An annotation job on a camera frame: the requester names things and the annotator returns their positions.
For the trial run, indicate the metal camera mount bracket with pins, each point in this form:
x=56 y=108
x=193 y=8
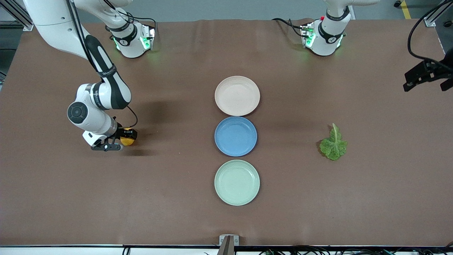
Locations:
x=229 y=244

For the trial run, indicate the aluminium frame profile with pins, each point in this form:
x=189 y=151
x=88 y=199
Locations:
x=430 y=21
x=26 y=24

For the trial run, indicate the beige round plate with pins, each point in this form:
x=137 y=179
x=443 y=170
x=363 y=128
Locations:
x=237 y=95

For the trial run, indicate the green lettuce leaf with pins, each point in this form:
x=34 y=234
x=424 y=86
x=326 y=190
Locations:
x=333 y=147

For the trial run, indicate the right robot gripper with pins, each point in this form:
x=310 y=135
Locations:
x=121 y=131

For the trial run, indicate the blue round plate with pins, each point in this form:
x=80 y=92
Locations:
x=235 y=136

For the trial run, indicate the yellow lemon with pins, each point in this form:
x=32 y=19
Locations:
x=127 y=142

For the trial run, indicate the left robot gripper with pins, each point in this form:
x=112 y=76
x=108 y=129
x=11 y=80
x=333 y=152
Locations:
x=440 y=69

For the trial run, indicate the pale green round plate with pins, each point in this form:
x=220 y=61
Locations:
x=236 y=182

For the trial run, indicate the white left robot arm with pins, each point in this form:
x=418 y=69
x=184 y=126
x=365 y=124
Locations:
x=324 y=42

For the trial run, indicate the brown table cover sheet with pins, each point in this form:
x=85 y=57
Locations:
x=106 y=194

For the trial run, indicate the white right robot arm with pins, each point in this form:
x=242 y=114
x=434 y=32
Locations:
x=53 y=21

